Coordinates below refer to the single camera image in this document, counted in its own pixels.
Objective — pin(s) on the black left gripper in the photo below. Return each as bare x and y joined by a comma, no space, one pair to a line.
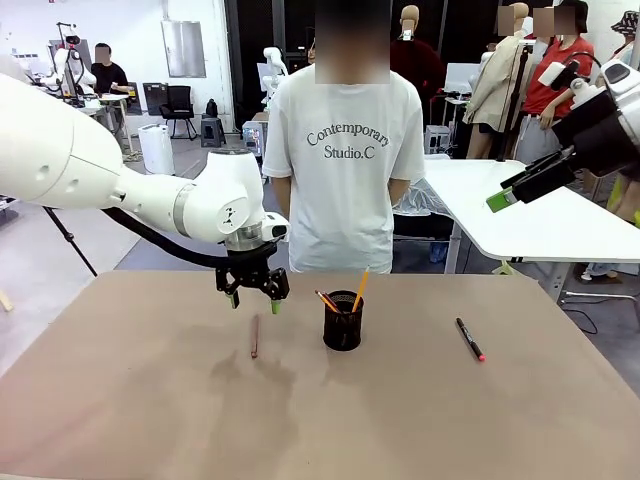
247,270

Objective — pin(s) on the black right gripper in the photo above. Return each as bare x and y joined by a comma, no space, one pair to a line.
595,136

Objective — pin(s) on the reddish brown pencil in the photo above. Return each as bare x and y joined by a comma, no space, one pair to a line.
255,335

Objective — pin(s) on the orange pencil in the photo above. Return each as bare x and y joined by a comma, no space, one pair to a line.
331,302

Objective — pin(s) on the yellow pencil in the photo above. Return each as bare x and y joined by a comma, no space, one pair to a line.
361,287

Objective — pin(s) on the black marker with pink end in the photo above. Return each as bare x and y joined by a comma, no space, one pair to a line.
470,338

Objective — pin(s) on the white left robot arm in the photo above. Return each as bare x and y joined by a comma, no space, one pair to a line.
75,160

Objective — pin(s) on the person left forearm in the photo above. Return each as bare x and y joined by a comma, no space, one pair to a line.
400,190

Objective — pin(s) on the person right forearm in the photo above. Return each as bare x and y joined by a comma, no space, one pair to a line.
281,195

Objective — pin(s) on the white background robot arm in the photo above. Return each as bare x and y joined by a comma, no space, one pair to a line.
275,62

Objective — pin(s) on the black mesh pen holder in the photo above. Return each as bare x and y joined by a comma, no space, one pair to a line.
342,335

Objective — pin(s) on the white desk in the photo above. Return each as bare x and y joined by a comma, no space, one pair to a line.
550,235

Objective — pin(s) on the black light stand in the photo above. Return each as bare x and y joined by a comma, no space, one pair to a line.
517,100

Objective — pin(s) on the person in red shirt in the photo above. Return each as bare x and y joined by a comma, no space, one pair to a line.
560,100

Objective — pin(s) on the mannequin in beige jacket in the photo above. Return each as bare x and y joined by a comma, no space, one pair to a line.
495,85

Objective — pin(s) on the white computer case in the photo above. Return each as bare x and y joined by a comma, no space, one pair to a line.
439,139

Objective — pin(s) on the clear plastic sheet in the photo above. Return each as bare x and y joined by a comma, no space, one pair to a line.
425,197

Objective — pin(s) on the person in white t-shirt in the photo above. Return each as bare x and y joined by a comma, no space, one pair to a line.
345,200

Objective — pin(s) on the computer tower with coloured lights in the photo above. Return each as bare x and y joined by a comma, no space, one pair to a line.
252,140

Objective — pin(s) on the grey plastic stool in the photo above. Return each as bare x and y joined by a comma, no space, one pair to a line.
213,131

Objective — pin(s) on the mannequin in dark red top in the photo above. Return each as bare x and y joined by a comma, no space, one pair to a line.
417,60

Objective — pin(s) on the white air purifier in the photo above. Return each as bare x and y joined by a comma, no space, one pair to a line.
156,150

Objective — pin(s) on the wooden background workbench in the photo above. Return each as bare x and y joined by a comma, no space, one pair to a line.
260,117

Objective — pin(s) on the figure with bucket hat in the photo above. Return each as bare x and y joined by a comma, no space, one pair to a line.
627,30

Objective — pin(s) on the small black bag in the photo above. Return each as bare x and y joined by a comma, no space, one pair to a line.
212,107

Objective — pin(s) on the black tripod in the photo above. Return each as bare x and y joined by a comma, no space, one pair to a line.
70,237

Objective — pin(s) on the black office chair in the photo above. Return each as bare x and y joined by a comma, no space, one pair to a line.
179,107

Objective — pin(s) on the black cabinet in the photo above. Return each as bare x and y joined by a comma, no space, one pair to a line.
155,98

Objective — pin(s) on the seated person in black shirt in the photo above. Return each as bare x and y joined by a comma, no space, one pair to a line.
109,75

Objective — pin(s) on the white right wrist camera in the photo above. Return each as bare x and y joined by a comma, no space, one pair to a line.
552,71

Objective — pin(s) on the silver wall cabinet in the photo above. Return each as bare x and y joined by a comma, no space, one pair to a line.
183,48

